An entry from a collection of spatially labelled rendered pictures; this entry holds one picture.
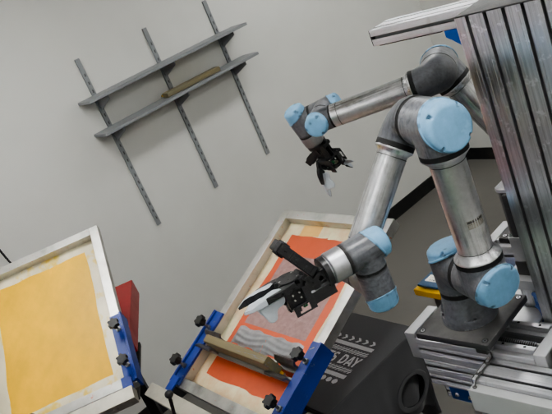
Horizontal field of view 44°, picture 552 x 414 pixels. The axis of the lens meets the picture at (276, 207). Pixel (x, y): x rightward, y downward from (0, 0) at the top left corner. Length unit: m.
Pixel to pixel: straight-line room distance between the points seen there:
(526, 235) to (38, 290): 2.00
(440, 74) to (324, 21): 3.18
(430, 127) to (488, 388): 0.70
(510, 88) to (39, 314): 2.06
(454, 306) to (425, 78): 0.67
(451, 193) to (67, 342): 1.75
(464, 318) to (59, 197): 2.74
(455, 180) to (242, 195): 3.19
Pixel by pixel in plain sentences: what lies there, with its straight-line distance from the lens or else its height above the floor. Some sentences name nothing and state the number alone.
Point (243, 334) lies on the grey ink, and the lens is 2.47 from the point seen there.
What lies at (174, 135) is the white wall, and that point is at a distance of 4.40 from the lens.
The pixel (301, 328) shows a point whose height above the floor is 1.20.
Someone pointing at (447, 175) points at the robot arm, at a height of 1.73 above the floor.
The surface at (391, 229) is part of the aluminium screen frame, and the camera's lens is 2.29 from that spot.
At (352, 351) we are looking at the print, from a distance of 2.55.
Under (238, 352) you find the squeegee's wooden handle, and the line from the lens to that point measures 2.27.
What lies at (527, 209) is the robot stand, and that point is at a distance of 1.83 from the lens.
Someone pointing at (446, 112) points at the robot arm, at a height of 1.88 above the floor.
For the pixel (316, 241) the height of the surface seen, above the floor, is 1.33.
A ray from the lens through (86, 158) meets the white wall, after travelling 4.15.
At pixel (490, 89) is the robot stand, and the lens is 1.72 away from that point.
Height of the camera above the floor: 2.34
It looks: 20 degrees down
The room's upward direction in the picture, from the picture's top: 23 degrees counter-clockwise
